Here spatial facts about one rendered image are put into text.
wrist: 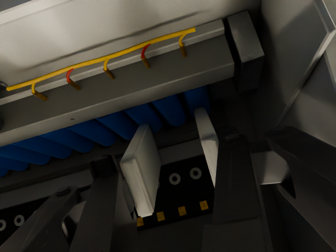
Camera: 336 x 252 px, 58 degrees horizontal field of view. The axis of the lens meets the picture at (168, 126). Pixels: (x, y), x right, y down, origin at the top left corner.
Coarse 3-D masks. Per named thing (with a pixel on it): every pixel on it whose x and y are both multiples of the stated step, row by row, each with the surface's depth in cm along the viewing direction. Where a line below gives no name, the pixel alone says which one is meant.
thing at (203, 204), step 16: (192, 160) 29; (160, 176) 29; (208, 176) 28; (160, 192) 29; (176, 192) 28; (192, 192) 28; (208, 192) 28; (16, 208) 31; (32, 208) 31; (160, 208) 28; (176, 208) 28; (192, 208) 28; (208, 208) 27; (144, 224) 28; (160, 224) 28; (0, 240) 30
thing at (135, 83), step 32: (128, 64) 17; (160, 64) 16; (192, 64) 16; (224, 64) 16; (32, 96) 17; (64, 96) 17; (96, 96) 17; (128, 96) 16; (160, 96) 17; (32, 128) 17
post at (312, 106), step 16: (320, 64) 11; (320, 80) 12; (304, 96) 14; (320, 96) 12; (288, 112) 17; (304, 112) 14; (320, 112) 12; (304, 128) 15; (320, 128) 13; (288, 208) 25; (288, 224) 27; (304, 224) 21; (288, 240) 29; (304, 240) 22; (320, 240) 18
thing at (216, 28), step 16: (192, 32) 16; (208, 32) 16; (224, 32) 16; (160, 48) 16; (176, 48) 16; (96, 64) 16; (112, 64) 16; (48, 80) 17; (64, 80) 17; (0, 96) 17; (16, 96) 17
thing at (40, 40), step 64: (0, 0) 12; (64, 0) 12; (128, 0) 13; (192, 0) 14; (256, 0) 15; (320, 0) 10; (0, 64) 15; (64, 64) 16; (256, 64) 15; (256, 128) 27
